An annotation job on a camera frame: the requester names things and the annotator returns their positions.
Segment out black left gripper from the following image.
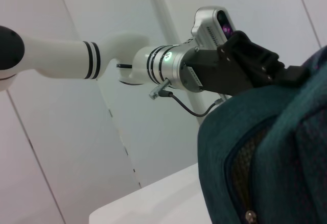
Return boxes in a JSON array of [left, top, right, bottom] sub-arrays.
[[183, 30, 312, 97]]

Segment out dark teal insulated lunch bag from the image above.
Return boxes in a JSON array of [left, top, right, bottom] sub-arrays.
[[198, 45, 327, 224]]

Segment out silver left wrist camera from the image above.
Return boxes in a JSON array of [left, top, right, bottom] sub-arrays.
[[191, 6, 237, 50]]

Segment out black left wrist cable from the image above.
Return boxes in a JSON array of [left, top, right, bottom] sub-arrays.
[[149, 78, 223, 118]]

